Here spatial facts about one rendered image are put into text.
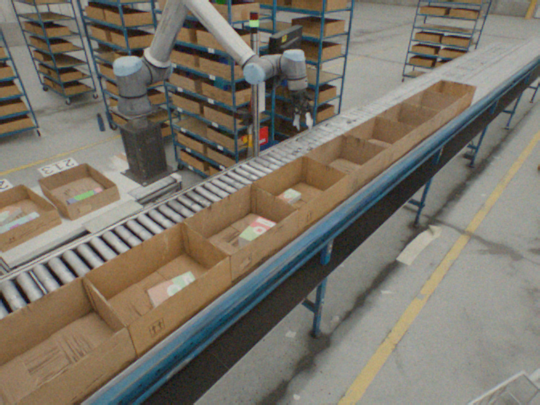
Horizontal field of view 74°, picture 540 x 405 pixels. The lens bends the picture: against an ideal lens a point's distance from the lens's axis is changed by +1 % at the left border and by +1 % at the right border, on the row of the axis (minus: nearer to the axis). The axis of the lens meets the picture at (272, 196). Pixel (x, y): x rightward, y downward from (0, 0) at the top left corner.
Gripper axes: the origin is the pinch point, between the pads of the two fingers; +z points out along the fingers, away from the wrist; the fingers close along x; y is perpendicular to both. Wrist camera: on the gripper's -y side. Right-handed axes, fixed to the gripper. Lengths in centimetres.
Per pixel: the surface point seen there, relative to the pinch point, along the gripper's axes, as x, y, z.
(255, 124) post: -51, -38, 12
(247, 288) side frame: 5, 82, 32
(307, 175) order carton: -1.7, 0.4, 27.4
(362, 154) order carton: 19.6, -33.9, 29.6
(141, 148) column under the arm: -96, 21, 5
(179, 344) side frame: -3, 111, 31
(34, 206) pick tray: -136, 71, 20
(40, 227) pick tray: -112, 84, 22
